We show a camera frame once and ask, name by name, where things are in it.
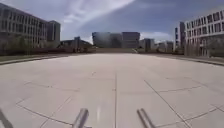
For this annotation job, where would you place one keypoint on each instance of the wide stone steps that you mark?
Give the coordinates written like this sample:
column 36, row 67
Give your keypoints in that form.
column 115, row 50

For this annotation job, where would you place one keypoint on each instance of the pale stone slab plaza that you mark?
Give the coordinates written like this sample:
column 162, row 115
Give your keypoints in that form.
column 113, row 70

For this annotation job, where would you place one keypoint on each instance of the row of trees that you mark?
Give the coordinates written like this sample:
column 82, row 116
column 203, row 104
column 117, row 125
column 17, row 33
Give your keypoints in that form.
column 20, row 46

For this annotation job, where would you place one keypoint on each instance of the glass-fronted block building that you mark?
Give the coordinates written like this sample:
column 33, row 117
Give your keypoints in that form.
column 115, row 39

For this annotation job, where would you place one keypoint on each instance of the grey mid-rise building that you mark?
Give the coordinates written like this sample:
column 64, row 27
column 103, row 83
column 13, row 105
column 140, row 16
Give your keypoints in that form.
column 148, row 44

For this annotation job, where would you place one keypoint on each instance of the low dark-roofed building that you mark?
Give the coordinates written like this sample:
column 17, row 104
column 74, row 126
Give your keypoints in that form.
column 75, row 43

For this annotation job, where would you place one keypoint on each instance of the white gridded office building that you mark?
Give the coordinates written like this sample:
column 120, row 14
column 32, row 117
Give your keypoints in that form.
column 205, row 31

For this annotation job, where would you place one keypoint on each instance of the pale stone kerb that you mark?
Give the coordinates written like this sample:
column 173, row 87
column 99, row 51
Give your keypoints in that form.
column 23, row 60

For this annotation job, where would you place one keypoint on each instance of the grass strip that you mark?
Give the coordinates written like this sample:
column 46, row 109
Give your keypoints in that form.
column 16, row 57

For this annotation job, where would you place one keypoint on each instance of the robot's own part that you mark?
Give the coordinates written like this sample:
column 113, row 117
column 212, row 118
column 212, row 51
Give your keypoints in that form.
column 81, row 119
column 145, row 119

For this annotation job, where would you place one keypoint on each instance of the pale low building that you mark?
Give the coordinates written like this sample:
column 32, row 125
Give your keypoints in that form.
column 165, row 46

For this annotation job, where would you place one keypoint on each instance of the long grey office building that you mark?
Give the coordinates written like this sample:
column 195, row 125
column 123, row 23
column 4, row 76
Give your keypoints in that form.
column 23, row 28

